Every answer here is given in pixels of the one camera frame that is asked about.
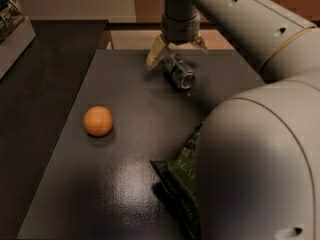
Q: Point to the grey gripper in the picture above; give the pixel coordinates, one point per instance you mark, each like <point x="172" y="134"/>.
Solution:
<point x="180" y="33"/>

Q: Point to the silver green 7up can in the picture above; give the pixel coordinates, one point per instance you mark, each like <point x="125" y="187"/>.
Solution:
<point x="179" y="71"/>

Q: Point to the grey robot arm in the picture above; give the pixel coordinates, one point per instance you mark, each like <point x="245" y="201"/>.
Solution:
<point x="258" y="154"/>

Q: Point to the orange ball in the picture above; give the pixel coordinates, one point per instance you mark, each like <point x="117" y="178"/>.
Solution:
<point x="98" y="121"/>

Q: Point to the green Kettle chips bag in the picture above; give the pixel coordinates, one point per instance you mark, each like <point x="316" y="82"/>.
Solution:
<point x="178" y="179"/>

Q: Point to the dark side table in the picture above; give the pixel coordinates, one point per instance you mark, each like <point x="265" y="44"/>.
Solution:
<point x="36" y="95"/>

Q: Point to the white snack display box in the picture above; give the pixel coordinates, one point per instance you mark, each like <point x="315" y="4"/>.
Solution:
<point x="16" y="33"/>

